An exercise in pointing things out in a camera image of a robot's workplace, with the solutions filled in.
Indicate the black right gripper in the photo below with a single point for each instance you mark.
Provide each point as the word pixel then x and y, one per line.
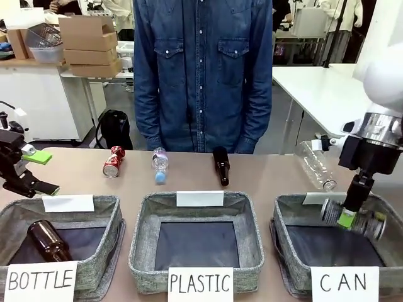
pixel 368 155

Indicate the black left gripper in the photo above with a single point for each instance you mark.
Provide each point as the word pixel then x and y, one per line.
pixel 12 166

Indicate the silver aluminium can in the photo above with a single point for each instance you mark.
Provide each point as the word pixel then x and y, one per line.
pixel 366 225

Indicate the person left forearm denim sleeve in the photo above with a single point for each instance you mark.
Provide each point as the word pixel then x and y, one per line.
pixel 256 119

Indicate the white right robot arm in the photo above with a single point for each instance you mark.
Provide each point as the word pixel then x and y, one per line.
pixel 379 75

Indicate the person right forearm denim sleeve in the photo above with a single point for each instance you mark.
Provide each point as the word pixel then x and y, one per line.
pixel 146 116

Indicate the crushed red soda can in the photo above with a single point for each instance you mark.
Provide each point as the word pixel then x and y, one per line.
pixel 114 163

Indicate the white paper sign CAN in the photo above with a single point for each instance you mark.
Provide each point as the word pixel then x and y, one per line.
pixel 344 283

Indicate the grey fabric basket can label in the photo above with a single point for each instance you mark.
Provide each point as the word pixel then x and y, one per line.
pixel 283 245

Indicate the grey fabric basket bottle label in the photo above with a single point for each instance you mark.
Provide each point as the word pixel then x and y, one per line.
pixel 94 251

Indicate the grey fabric basket plastic label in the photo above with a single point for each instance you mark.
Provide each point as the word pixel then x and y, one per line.
pixel 148 236

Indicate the blank white card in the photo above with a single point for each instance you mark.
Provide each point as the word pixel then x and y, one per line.
pixel 200 198
pixel 67 204
pixel 318 198

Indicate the large clear plastic bottle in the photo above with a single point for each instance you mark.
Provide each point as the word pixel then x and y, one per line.
pixel 315 166

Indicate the wide brown glass bottle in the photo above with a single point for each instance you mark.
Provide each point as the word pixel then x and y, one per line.
pixel 47 242

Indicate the white cabinet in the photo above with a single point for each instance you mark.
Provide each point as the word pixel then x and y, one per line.
pixel 37 100

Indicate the black backpack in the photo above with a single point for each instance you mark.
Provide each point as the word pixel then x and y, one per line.
pixel 115 130

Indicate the white paper sign BOTTLE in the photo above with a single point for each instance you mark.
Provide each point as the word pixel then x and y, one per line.
pixel 41 280

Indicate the flat cardboard box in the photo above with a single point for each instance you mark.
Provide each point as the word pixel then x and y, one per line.
pixel 89 56
pixel 96 69

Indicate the small plastic bottle blue cap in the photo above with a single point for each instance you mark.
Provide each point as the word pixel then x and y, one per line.
pixel 160 165

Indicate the clear plastic container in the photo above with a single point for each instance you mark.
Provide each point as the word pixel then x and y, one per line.
pixel 44 44

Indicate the small cardboard box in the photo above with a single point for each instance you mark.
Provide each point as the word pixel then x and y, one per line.
pixel 19 44

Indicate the white table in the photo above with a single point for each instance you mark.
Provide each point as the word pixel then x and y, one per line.
pixel 318 81

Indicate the large open cardboard box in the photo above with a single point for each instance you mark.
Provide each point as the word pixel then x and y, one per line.
pixel 85 33

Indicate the slim brown glass bottle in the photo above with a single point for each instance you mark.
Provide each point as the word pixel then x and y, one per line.
pixel 222 165

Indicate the black stand pole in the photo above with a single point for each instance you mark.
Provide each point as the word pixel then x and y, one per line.
pixel 334 34

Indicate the background person white shirt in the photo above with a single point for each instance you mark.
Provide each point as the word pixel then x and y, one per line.
pixel 121 14

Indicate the white paper sign PLASTIC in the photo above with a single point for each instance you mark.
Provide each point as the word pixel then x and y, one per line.
pixel 200 283

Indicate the person torso denim shirt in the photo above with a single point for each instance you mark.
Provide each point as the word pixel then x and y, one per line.
pixel 201 72

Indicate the background person white coat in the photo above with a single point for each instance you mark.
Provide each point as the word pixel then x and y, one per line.
pixel 343 19

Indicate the white equipment box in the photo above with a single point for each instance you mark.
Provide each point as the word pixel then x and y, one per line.
pixel 311 22

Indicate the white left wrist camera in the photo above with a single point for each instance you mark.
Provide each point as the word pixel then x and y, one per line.
pixel 21 121

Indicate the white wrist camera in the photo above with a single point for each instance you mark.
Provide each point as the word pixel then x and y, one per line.
pixel 352 126
pixel 21 121

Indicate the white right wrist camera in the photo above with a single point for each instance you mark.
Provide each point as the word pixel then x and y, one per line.
pixel 352 126

